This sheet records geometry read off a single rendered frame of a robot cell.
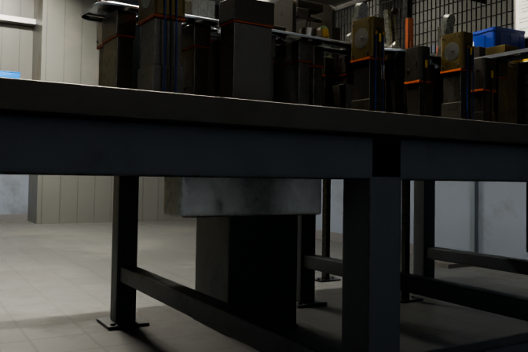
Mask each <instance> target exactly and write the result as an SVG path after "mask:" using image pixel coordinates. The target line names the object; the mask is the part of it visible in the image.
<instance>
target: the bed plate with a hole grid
mask: <svg viewBox="0 0 528 352"><path fill-rule="evenodd" d="M0 112H1V113H14V114H27V115H40V116H64V117H77V118H90V119H114V120H126V121H139V122H152V123H177V124H189V125H202V126H215V127H239V128H251V129H264V130H289V131H302V132H314V133H327V134H351V135H364V136H377V137H389V138H414V139H427V140H439V141H463V142H476V143H489V144H502V145H526V146H528V125H523V124H514V123H498V122H489V121H480V120H471V119H454V118H446V117H437V116H428V115H411V114H402V113H393V112H377V111H368V110H359V109H350V108H333V107H325V106H316V105H307V104H290V103H280V102H272V101H255V100H246V99H237V98H228V97H212V96H203V95H194V94H185V93H168V92H159V91H151V90H134V89H125V88H116V87H107V86H91V85H82V84H73V83H64V82H47V81H38V80H30V79H13V78H4V77H0Z"/></svg>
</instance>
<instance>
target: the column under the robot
mask: <svg viewBox="0 0 528 352"><path fill-rule="evenodd" d="M297 237H298V215H278V216H244V217H209V218H196V279H195V290H196V291H198V292H201V293H204V294H205V295H209V296H211V297H213V298H216V299H219V300H221V301H223V302H225V303H228V304H231V305H233V306H236V307H239V308H241V309H242V310H246V311H248V312H250V313H253V314H256V315H258V316H260V317H264V318H265V319H268V320H270V321H273V322H276V323H278V324H280V325H283V326H285V327H287V328H296V327H298V324H296V292H297Z"/></svg>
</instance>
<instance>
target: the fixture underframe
mask: <svg viewBox="0 0 528 352"><path fill-rule="evenodd" d="M0 174H26V175H79V176H114V185H113V216H112V276H111V307H110V317H103V318H97V322H98V323H100V324H101V325H103V326H104V327H105V328H106V329H108V330H116V329H122V328H135V327H142V326H149V322H147V321H146V320H144V319H143V318H141V317H139V316H138V315H136V291H137V290H138V291H140V292H142V293H144V294H146V295H148V296H150V297H152V298H154V299H156V300H158V301H160V302H162V303H164V304H166V305H168V306H170V307H172V308H174V309H176V310H178V311H180V312H182V313H184V314H186V315H188V316H190V317H192V318H194V319H196V320H198V321H200V322H202V323H204V324H206V325H208V326H210V327H212V328H214V329H216V330H218V331H220V332H222V333H224V334H226V335H228V336H230V337H232V338H234V339H236V340H238V341H240V342H242V343H244V344H246V345H248V346H250V347H252V348H254V349H256V350H258V351H260V352H400V291H402V292H408V293H412V294H415V295H421V296H424V297H428V298H432V299H437V300H441V301H444V302H448V303H454V304H457V305H461V306H466V307H471V308H474V309H477V310H483V311H486V312H490V313H494V314H500V315H503V316H506V317H513V318H516V319H519V320H523V321H528V297H524V296H520V295H513V294H509V293H505V292H501V291H494V290H489V289H485V288H478V287H474V286H470V285H466V284H458V283H454V282H450V281H446V280H439V279H435V260H439V261H444V262H453V263H458V264H463V265H468V266H477V267H482V268H487V269H492V270H500V271H505V272H510V273H519V274H524V275H528V260H526V259H520V258H510V257H504V256H499V255H488V254H483V253H477V252H471V251H461V250H455V249H449V248H443V247H435V181H458V182H526V252H528V146H526V145H502V144H489V143H476V142H463V141H439V140H427V139H414V138H401V137H377V136H364V135H351V134H327V133H314V132H302V131H289V130H264V129H251V128H239V127H226V126H202V125H189V124H177V123H152V122H139V121H126V120H114V119H90V118H77V117H64V116H51V115H27V114H14V113H1V112H0ZM139 177H164V202H163V213H164V214H165V215H170V216H175V217H180V218H209V217H244V216H278V215H298V237H297V292H296V307H297V308H303V307H310V306H323V305H327V302H324V301H321V300H319V299H315V298H314V295H315V270H316V271H320V272H323V273H330V274H333V275H336V276H340V277H343V286H342V349H339V348H338V347H335V346H332V345H330V344H327V343H324V342H322V341H320V340H318V339H315V338H313V337H310V336H308V335H305V334H302V333H301V332H297V331H295V330H293V329H290V328H287V327H285V326H283V325H281V324H278V323H276V322H273V321H270V320H268V319H265V318H264V317H260V316H258V315H256V314H253V313H250V312H248V311H246V310H242V309H241V308H239V307H236V306H233V305H231V304H228V303H227V302H223V301H221V300H219V299H216V298H213V297H211V296H209V295H205V294H204V293H201V292H199V291H196V290H194V289H191V288H188V287H186V286H184V285H182V284H179V283H176V282H174V281H172V280H168V279H167V278H164V277H161V276H159V275H157V274H154V273H151V272H149V271H147V270H145V269H142V268H139V267H137V258H138V193H139ZM321 179H343V260H342V259H337V258H330V257H326V256H322V255H315V236H316V215H319V214H320V213H321ZM402 180H403V181H414V232H413V274H411V273H404V272H401V197H402ZM424 352H528V332H526V333H522V334H517V335H510V336H505V337H500V338H496V339H488V340H483V341H479V342H474V343H467V344H462V345H458V346H450V347H446V348H441V349H437V350H429V351H424Z"/></svg>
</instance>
